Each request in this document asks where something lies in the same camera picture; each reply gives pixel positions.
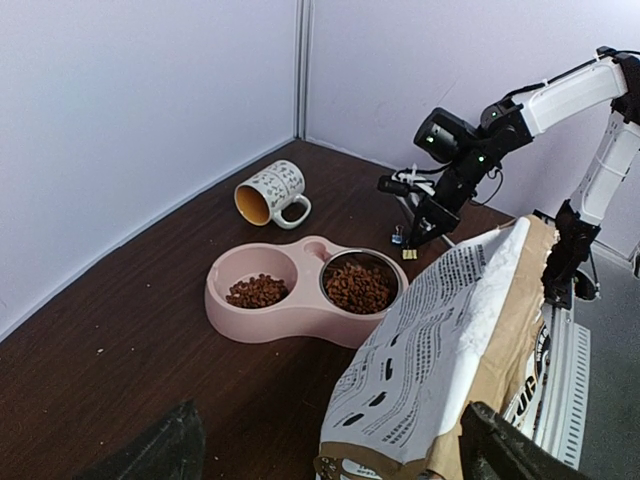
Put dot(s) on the dog food bag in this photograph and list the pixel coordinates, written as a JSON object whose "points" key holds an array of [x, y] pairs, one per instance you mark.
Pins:
{"points": [[462, 332]]}

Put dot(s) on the brown dog kibble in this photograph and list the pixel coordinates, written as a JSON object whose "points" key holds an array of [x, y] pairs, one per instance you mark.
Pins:
{"points": [[257, 292]]}

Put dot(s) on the pink double pet bowl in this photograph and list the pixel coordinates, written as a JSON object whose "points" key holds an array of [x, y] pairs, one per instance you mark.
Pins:
{"points": [[307, 309]]}

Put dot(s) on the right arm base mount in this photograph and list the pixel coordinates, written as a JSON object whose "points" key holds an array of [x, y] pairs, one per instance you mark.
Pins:
{"points": [[573, 248]]}

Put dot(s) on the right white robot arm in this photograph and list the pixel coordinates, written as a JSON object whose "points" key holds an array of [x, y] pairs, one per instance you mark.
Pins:
{"points": [[469, 153]]}

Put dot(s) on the white patterned mug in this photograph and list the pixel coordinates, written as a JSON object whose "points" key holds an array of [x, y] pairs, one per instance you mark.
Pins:
{"points": [[264, 196]]}

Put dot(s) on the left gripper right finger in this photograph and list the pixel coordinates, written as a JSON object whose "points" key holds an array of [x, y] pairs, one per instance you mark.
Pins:
{"points": [[491, 448]]}

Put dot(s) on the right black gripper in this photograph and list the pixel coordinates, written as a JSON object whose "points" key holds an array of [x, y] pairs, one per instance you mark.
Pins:
{"points": [[431, 221]]}

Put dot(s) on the gold binder clip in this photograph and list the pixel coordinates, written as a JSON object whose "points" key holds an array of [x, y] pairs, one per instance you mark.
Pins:
{"points": [[409, 254]]}

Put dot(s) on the right aluminium frame post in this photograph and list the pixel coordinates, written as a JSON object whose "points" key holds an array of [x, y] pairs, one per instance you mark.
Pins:
{"points": [[303, 45]]}

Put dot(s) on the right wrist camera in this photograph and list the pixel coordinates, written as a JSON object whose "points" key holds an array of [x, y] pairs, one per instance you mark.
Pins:
{"points": [[403, 183]]}

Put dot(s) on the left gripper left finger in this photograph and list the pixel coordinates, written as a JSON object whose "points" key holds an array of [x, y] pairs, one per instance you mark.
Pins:
{"points": [[171, 448]]}

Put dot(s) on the blue binder clip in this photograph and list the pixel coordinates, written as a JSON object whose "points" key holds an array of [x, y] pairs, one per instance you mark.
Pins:
{"points": [[397, 237]]}

